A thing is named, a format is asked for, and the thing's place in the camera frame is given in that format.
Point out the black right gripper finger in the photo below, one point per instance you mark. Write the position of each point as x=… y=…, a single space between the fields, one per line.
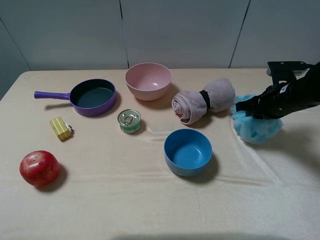
x=250 y=107

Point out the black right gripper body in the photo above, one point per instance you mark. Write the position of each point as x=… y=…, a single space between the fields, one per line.
x=291 y=95

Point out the blue mesh bath loofah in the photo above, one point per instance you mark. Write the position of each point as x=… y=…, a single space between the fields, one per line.
x=252 y=130

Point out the rolled pink towel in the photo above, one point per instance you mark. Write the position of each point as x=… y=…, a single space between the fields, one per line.
x=191 y=106

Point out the blue plastic bowl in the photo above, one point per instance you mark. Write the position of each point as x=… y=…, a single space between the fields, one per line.
x=187 y=152

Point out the pink plastic bowl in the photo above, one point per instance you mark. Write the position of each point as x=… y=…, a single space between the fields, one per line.
x=148 y=81

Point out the green tin can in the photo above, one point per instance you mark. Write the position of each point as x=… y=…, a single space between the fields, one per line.
x=129 y=121

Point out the purple frying pan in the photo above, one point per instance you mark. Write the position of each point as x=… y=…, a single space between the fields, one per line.
x=89 y=98

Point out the yellow butter block toy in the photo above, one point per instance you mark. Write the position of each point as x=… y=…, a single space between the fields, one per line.
x=62 y=130

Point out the red apple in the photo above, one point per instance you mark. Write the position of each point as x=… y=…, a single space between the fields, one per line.
x=39 y=168

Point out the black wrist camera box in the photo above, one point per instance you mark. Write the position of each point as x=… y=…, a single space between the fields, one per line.
x=286 y=71

